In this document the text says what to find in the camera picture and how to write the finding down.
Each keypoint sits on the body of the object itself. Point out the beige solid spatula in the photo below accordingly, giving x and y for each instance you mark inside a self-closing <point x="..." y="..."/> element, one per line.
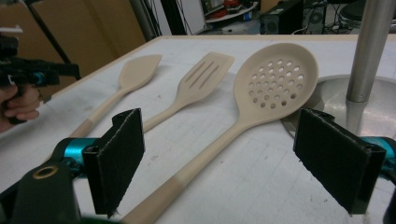
<point x="137" y="73"/>

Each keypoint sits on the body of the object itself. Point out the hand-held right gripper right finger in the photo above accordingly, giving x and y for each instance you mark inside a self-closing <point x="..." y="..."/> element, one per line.
<point x="336" y="161"/>

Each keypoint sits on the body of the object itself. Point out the metal utensil rack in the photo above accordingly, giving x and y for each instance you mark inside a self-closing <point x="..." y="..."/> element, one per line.
<point x="367" y="56"/>

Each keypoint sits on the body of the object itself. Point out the dark grey computer tower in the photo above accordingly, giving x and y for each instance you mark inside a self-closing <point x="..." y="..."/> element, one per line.
<point x="316" y="18"/>

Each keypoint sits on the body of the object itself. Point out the beige slotted spatula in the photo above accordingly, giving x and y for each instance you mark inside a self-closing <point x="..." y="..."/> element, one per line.
<point x="199" y="84"/>

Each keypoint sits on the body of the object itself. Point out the black frame post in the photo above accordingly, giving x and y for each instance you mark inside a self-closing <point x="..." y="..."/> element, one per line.
<point x="172" y="15"/>

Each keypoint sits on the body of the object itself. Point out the black computer tower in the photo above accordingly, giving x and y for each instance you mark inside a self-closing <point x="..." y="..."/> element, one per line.
<point x="280" y="21"/>

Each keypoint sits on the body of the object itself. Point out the white foam mat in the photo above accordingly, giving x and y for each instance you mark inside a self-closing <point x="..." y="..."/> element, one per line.
<point x="255" y="186"/>

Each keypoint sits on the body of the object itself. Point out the large brown cardboard panel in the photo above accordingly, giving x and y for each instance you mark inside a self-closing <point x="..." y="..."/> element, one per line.
<point x="87" y="31"/>

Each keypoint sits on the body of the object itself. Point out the white round table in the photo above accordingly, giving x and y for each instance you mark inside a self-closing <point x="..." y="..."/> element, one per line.
<point x="230" y="14"/>

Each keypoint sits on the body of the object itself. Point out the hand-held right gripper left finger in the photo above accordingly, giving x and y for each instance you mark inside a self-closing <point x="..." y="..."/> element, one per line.
<point x="115" y="161"/>

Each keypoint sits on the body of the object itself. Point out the black round stool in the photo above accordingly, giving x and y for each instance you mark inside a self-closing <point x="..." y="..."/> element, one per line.
<point x="351" y="12"/>

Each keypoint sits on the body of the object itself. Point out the beige skimmer spoon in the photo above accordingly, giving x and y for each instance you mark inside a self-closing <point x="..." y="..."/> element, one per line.
<point x="249" y="112"/>

